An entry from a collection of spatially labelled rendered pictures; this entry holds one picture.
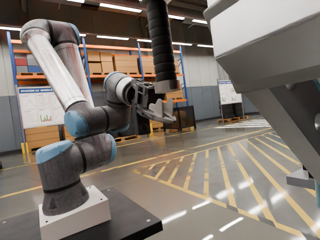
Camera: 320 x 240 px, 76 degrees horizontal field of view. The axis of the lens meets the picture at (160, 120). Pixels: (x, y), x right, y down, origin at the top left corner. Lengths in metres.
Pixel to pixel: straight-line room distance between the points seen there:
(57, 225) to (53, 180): 0.17
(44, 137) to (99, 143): 8.51
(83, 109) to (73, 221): 0.45
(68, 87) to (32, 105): 5.34
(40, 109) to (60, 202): 5.25
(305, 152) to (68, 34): 1.09
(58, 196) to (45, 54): 0.57
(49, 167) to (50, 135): 8.55
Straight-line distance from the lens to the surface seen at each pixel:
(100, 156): 1.01
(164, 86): 0.33
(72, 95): 0.78
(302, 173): 0.87
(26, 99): 6.16
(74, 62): 1.10
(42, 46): 1.00
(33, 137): 9.49
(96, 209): 0.96
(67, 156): 0.95
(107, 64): 10.46
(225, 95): 9.48
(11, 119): 10.71
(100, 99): 11.18
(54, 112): 6.14
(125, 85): 0.67
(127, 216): 0.99
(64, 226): 0.95
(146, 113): 0.56
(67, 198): 0.97
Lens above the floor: 0.71
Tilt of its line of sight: 1 degrees down
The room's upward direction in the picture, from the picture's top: 8 degrees counter-clockwise
